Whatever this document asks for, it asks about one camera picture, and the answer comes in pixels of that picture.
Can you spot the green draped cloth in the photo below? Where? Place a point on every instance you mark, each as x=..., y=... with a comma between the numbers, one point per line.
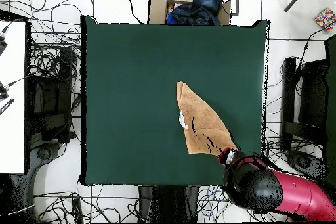
x=332, y=103

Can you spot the navy shiny garment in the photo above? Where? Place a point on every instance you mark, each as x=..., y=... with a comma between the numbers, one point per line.
x=191, y=15

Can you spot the tan terry towel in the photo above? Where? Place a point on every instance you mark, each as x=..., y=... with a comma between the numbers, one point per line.
x=202, y=121

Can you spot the grey round stand base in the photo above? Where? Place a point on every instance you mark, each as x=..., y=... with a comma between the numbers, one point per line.
x=304, y=161
x=44, y=153

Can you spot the multicoloured patterned cube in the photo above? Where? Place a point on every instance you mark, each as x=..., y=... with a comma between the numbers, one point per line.
x=325, y=19

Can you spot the white desk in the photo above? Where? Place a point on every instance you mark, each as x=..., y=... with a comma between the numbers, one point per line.
x=13, y=134

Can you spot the black stand frame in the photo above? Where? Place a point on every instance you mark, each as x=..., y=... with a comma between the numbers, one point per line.
x=313, y=90
x=50, y=98

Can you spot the brown cardboard box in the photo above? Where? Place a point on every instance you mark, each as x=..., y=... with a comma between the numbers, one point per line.
x=157, y=8

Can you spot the black device on desk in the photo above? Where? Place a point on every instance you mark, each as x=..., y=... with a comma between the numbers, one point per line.
x=2, y=45

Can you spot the dark green table cloth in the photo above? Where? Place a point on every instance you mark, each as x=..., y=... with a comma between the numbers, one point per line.
x=118, y=76

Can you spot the black perforated strip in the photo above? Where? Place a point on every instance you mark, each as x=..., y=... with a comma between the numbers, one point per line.
x=6, y=106

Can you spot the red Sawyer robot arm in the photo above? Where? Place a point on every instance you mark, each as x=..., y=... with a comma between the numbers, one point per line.
x=296, y=195

